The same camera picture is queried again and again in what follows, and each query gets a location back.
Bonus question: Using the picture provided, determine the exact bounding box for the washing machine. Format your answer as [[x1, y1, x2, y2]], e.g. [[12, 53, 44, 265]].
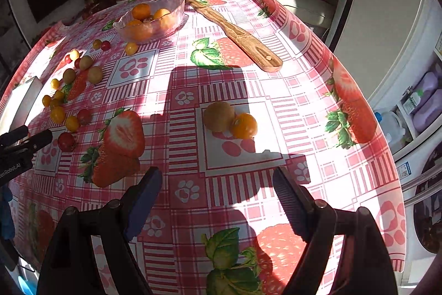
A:
[[394, 139, 442, 283]]

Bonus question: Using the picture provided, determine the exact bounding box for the wooden spatula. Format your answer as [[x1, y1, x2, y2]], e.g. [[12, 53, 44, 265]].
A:
[[182, 0, 284, 73]]

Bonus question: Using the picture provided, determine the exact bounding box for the large orange tomato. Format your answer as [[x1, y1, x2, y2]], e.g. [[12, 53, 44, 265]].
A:
[[230, 113, 258, 139]]

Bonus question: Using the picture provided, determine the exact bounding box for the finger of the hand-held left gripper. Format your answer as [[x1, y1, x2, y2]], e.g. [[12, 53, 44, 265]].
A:
[[14, 129, 53, 157], [0, 125, 30, 147]]

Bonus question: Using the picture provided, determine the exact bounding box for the clear jug blue cap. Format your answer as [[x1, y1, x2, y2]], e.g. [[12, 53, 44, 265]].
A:
[[374, 111, 406, 152]]

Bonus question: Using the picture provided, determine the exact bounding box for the white bottle green cap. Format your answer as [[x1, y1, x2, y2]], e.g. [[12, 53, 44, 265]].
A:
[[402, 88, 425, 115]]

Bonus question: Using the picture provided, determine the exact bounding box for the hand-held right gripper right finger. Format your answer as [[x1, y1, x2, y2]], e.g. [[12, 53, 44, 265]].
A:
[[272, 166, 399, 295]]

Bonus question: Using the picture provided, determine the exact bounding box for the mandarin orange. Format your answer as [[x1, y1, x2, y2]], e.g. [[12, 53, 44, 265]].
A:
[[132, 3, 152, 21], [126, 20, 153, 42], [152, 8, 172, 30]]

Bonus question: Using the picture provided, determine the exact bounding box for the person's left hand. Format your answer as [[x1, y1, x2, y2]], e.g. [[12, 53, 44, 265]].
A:
[[0, 184, 17, 241]]

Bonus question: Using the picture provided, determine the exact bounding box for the purple detergent bottle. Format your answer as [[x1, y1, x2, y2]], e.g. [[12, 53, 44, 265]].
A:
[[416, 71, 442, 97], [412, 97, 442, 124]]

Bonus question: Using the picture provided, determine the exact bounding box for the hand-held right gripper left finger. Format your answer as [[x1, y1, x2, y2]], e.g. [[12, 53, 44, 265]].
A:
[[36, 166, 163, 295]]

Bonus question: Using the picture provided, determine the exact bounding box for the strawberry print tablecloth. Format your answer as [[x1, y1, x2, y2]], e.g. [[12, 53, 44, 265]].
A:
[[0, 0, 406, 295]]

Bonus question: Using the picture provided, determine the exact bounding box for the white bag of oranges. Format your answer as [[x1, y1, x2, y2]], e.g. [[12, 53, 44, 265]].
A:
[[112, 0, 186, 45]]

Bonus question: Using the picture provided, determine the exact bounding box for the white cabinet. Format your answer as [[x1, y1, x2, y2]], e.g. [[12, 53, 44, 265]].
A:
[[331, 0, 442, 102]]

